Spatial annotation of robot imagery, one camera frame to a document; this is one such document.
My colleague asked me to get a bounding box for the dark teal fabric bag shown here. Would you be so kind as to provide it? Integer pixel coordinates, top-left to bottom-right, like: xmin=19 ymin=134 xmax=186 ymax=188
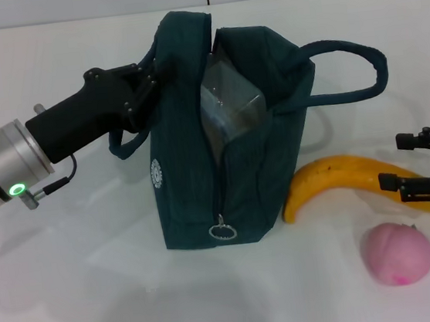
xmin=94 ymin=0 xmax=407 ymax=260

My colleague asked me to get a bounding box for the pink peach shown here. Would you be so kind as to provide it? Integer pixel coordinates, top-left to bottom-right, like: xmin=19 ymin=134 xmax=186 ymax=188
xmin=357 ymin=216 xmax=430 ymax=291

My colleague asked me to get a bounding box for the clear container with blue lid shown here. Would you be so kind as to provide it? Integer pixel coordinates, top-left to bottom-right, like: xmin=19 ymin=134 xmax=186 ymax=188
xmin=193 ymin=45 xmax=270 ymax=147

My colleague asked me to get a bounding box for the yellow banana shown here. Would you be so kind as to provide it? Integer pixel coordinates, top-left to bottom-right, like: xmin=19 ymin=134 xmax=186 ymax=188
xmin=276 ymin=145 xmax=430 ymax=233

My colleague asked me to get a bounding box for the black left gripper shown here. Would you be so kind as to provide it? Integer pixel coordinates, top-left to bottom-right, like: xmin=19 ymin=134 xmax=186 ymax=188
xmin=18 ymin=56 xmax=184 ymax=168

